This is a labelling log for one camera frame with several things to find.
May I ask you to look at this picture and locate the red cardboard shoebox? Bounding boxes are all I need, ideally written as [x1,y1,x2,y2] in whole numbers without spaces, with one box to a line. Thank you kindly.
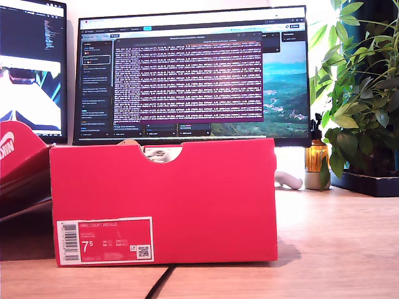
[49,138,279,268]

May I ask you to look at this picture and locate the black cable on table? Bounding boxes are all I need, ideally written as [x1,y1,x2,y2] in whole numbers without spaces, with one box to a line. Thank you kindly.
[145,266,175,299]

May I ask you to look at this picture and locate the pale round pot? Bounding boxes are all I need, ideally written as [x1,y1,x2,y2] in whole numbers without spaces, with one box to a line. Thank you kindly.
[304,171,331,191]

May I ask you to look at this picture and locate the red shoebox lid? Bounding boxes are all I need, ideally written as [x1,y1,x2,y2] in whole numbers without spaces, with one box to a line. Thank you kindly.
[0,120,55,219]

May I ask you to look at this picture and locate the small black computer monitor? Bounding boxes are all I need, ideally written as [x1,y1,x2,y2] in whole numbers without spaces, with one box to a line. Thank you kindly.
[0,0,69,145]

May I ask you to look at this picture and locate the black planter tray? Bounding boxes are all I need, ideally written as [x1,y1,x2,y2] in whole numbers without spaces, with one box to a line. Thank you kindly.
[330,170,399,197]

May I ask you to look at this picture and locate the large black computer monitor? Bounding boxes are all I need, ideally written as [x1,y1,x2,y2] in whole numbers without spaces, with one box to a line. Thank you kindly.
[72,5,312,148]

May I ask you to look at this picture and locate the amber pump bottle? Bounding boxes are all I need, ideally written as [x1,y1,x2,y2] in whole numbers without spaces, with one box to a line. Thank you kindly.
[305,112,330,173]

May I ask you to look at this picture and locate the green leafy houseplant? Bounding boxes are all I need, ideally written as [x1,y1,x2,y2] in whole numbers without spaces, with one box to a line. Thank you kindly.
[308,0,399,191]

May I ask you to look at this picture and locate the white game controller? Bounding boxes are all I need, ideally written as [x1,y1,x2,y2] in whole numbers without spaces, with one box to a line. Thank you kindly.
[274,171,303,190]

